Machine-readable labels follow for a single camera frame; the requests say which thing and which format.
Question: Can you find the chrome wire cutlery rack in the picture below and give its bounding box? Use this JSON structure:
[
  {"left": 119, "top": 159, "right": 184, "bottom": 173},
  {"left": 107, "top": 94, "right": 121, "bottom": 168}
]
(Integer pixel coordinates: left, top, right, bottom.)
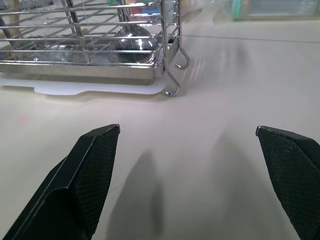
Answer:
[{"left": 0, "top": 0, "right": 190, "bottom": 97}]

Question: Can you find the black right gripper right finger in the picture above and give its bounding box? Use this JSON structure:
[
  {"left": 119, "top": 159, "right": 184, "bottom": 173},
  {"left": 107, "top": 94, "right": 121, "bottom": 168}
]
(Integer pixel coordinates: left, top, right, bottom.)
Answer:
[{"left": 255, "top": 125, "right": 320, "bottom": 240}]

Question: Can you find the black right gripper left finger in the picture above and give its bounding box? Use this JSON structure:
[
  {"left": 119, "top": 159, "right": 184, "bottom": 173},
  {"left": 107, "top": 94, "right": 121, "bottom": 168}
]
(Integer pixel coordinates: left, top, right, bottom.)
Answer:
[{"left": 1, "top": 123, "right": 121, "bottom": 240}]

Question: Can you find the wooden handle utensil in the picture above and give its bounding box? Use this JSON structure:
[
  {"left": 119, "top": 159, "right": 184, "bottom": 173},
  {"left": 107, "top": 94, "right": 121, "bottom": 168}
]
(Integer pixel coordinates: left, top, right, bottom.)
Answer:
[{"left": 9, "top": 5, "right": 21, "bottom": 38}]

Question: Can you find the white plastic drip tray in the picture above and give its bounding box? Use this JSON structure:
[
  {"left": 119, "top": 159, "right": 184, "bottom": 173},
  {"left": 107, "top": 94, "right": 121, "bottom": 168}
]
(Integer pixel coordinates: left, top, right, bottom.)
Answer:
[{"left": 0, "top": 72, "right": 167, "bottom": 97}]

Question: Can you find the stainless steel bowl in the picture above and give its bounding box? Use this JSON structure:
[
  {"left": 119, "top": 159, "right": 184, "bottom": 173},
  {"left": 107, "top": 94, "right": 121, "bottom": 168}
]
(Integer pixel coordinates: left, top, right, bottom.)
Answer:
[{"left": 109, "top": 0, "right": 159, "bottom": 54}]

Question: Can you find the clear plastic container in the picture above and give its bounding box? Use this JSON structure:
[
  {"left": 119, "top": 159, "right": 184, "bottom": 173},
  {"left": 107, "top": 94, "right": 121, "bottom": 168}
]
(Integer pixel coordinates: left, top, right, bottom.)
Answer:
[{"left": 213, "top": 0, "right": 320, "bottom": 25}]

